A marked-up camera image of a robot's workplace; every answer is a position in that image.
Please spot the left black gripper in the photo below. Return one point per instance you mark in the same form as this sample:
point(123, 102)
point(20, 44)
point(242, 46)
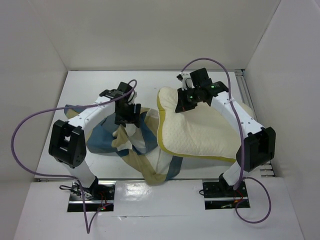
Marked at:
point(133, 118)

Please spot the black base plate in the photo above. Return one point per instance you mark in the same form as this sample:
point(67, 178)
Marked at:
point(215, 189)
point(101, 192)

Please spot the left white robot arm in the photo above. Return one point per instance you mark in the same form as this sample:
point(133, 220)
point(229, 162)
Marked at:
point(68, 138)

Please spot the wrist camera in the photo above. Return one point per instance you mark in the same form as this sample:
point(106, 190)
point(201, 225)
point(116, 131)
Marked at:
point(200, 78)
point(124, 88)

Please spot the blue beige patchwork pillowcase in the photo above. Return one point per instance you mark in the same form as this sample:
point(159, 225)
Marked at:
point(137, 146)

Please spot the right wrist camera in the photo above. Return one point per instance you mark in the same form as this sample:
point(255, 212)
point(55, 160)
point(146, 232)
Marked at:
point(200, 78)

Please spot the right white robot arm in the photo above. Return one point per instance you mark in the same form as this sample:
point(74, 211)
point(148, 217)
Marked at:
point(257, 145)

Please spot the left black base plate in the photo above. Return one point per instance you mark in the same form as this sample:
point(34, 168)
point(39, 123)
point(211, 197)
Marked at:
point(101, 192)

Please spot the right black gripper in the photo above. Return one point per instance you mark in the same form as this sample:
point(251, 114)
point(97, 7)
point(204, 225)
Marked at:
point(185, 100)

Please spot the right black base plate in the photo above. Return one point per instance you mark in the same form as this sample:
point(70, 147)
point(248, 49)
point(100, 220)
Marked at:
point(215, 189)

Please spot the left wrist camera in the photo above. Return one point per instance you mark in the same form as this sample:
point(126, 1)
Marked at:
point(124, 88)

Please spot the cream pillow with yellow edge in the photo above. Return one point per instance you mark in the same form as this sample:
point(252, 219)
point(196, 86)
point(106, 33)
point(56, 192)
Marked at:
point(198, 133)

